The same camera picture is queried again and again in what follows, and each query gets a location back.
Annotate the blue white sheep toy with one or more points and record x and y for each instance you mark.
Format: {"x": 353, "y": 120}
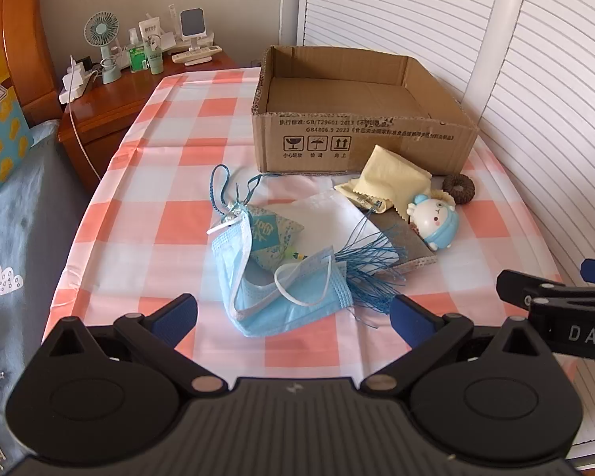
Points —
{"x": 434, "y": 222}

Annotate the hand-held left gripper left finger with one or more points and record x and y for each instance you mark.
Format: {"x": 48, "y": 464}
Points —
{"x": 176, "y": 316}

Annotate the wooden headboard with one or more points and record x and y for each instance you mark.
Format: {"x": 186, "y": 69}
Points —
{"x": 20, "y": 34}

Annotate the brown hair scrunchie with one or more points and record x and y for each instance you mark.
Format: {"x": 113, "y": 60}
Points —
{"x": 447, "y": 189}

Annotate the white packet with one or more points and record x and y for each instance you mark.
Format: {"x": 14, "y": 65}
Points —
{"x": 148, "y": 28}

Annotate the white louvred door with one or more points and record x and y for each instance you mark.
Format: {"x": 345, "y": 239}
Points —
{"x": 560, "y": 109}
{"x": 391, "y": 5}

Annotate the small green desk fan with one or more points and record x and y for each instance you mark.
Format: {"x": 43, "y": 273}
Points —
{"x": 101, "y": 29}

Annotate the white cloth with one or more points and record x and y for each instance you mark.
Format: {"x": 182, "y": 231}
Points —
{"x": 327, "y": 218}

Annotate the pink white checked tablecloth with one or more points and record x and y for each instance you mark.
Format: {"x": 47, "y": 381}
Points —
{"x": 144, "y": 168}

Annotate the wooden nightstand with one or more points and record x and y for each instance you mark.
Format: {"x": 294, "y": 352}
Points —
{"x": 109, "y": 109}

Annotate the white standing mirror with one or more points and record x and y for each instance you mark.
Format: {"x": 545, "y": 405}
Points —
{"x": 192, "y": 22}

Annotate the grey cloth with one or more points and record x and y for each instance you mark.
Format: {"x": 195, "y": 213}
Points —
{"x": 401, "y": 240}

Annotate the yellow zigzag-edged cloth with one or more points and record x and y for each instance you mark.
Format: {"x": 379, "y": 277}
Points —
{"x": 386, "y": 174}

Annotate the yellow blue printed box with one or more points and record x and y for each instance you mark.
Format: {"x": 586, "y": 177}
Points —
{"x": 0, "y": 148}

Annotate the white remote control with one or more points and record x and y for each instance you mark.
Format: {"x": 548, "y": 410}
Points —
{"x": 198, "y": 53}

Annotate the grey blue bed sheet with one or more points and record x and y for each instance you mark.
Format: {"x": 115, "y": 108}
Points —
{"x": 20, "y": 238}

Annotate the brown cardboard box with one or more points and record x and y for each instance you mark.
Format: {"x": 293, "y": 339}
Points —
{"x": 327, "y": 141}

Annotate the blue tasselled sachet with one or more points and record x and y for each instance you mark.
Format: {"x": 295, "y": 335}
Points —
{"x": 270, "y": 232}

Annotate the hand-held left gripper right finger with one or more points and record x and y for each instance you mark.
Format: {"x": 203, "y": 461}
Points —
{"x": 410, "y": 320}

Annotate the green sanitizer bottle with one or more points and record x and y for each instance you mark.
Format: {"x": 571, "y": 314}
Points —
{"x": 136, "y": 57}

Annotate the blue face mask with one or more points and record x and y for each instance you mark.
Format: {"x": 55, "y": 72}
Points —
{"x": 277, "y": 313}

